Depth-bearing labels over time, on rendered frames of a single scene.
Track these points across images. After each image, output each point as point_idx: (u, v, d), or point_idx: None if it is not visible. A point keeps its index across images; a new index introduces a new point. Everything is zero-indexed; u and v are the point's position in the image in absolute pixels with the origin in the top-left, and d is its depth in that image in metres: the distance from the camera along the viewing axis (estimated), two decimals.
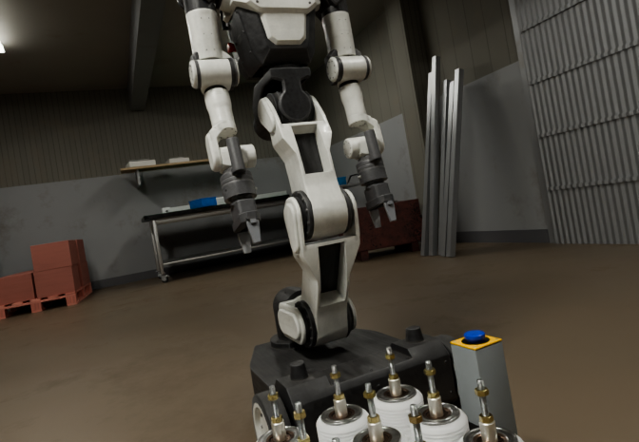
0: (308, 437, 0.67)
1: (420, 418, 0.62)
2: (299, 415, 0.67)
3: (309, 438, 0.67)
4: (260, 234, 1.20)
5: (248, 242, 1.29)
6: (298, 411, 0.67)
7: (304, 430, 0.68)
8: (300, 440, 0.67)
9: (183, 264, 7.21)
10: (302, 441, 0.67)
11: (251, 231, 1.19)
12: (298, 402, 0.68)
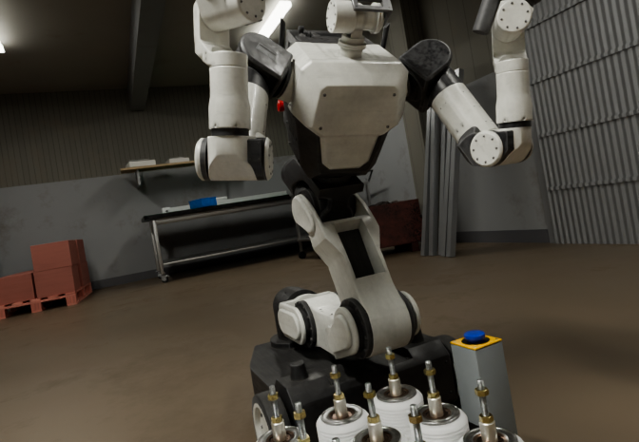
0: (308, 437, 0.67)
1: (420, 418, 0.62)
2: (299, 415, 0.67)
3: (309, 438, 0.67)
4: None
5: None
6: (298, 411, 0.67)
7: (304, 430, 0.68)
8: (300, 440, 0.67)
9: (183, 264, 7.21)
10: (302, 441, 0.67)
11: None
12: (298, 402, 0.68)
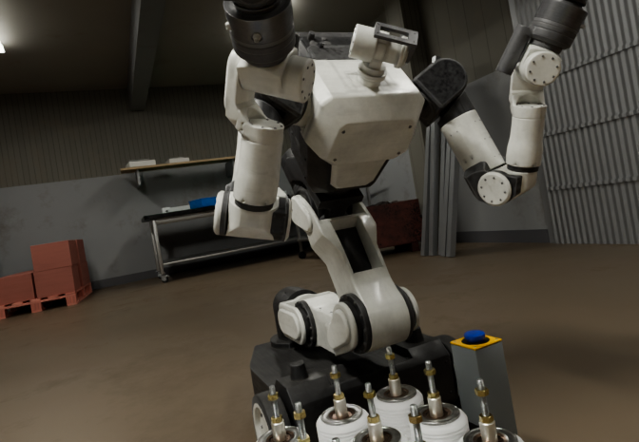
0: (308, 437, 0.67)
1: (420, 418, 0.62)
2: (299, 415, 0.67)
3: (309, 438, 0.67)
4: None
5: None
6: (298, 411, 0.67)
7: (304, 430, 0.68)
8: (300, 440, 0.67)
9: (183, 264, 7.21)
10: (302, 441, 0.67)
11: None
12: (298, 402, 0.68)
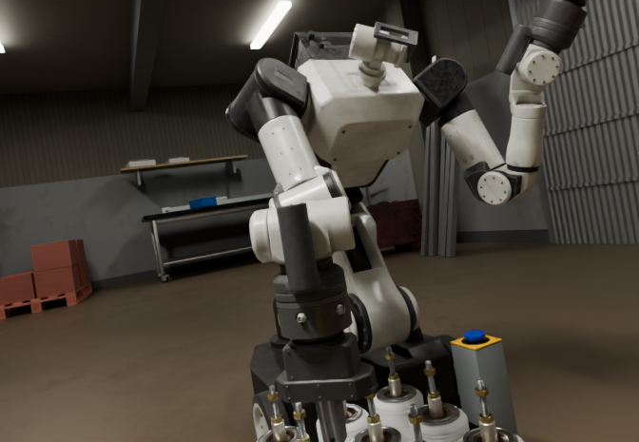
0: (308, 437, 0.67)
1: (420, 418, 0.62)
2: (299, 415, 0.67)
3: (309, 438, 0.67)
4: (324, 429, 0.56)
5: (333, 422, 0.56)
6: (298, 411, 0.67)
7: (304, 430, 0.68)
8: (300, 440, 0.67)
9: (183, 264, 7.21)
10: (302, 441, 0.67)
11: None
12: (298, 402, 0.68)
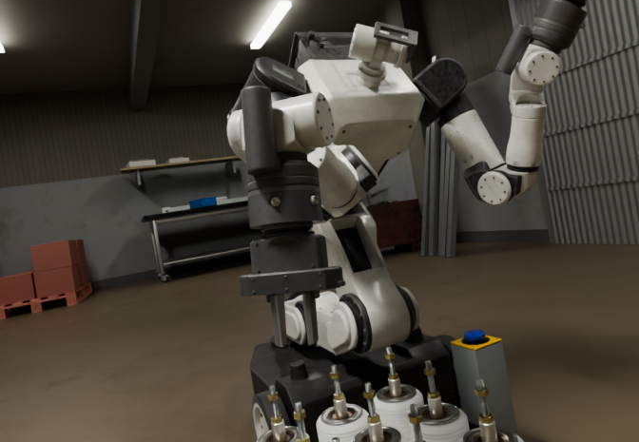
0: (308, 437, 0.67)
1: (420, 418, 0.62)
2: (299, 415, 0.67)
3: (309, 438, 0.67)
4: (278, 328, 0.54)
5: (306, 320, 0.54)
6: (298, 411, 0.67)
7: (304, 430, 0.68)
8: (300, 440, 0.67)
9: (183, 264, 7.21)
10: (302, 441, 0.67)
11: None
12: (298, 402, 0.68)
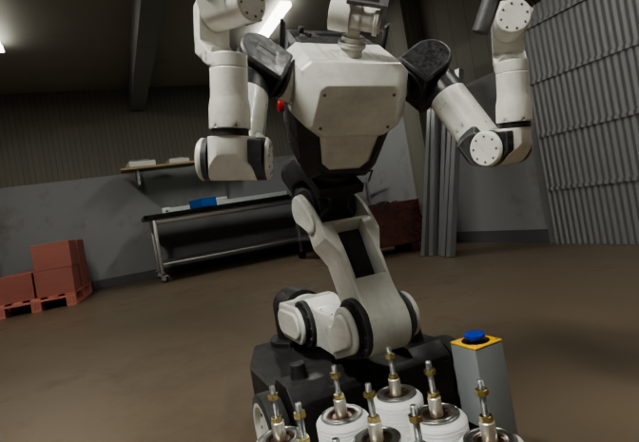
0: (308, 437, 0.67)
1: (420, 418, 0.62)
2: (299, 415, 0.67)
3: (309, 438, 0.67)
4: None
5: None
6: (298, 411, 0.67)
7: (304, 430, 0.68)
8: (300, 440, 0.67)
9: (183, 264, 7.21)
10: (302, 441, 0.67)
11: None
12: (298, 402, 0.68)
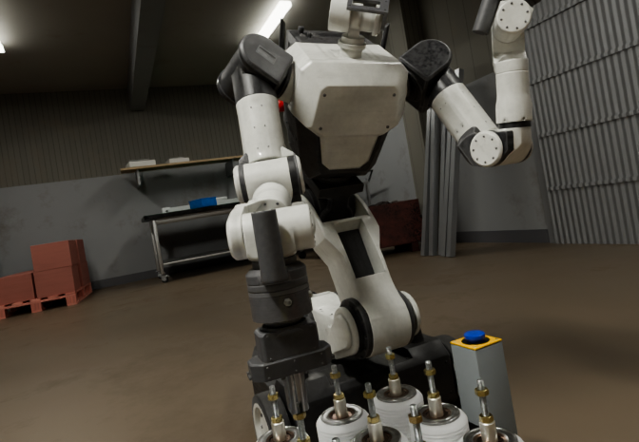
0: (300, 436, 0.68)
1: (420, 418, 0.62)
2: (301, 411, 0.69)
3: (299, 437, 0.69)
4: (294, 399, 0.66)
5: (300, 393, 0.67)
6: (300, 409, 0.68)
7: (300, 430, 0.68)
8: (308, 435, 0.68)
9: (183, 264, 7.21)
10: (306, 435, 0.69)
11: (284, 389, 0.68)
12: (297, 402, 0.68)
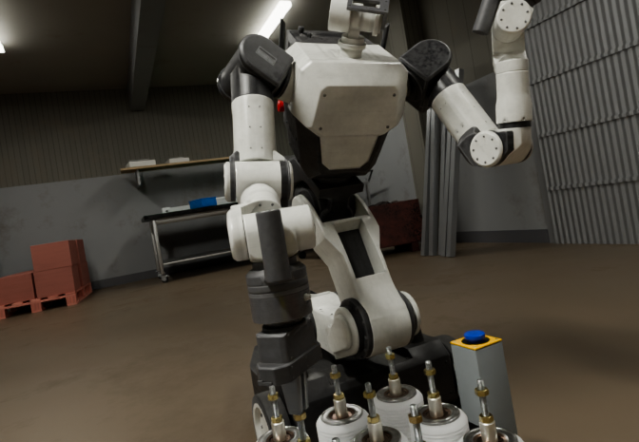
0: (305, 441, 0.67)
1: (420, 418, 0.62)
2: (294, 416, 0.67)
3: None
4: (300, 398, 0.67)
5: (301, 391, 0.68)
6: None
7: (302, 432, 0.67)
8: (298, 440, 0.68)
9: (183, 264, 7.21)
10: None
11: (284, 393, 0.67)
12: None
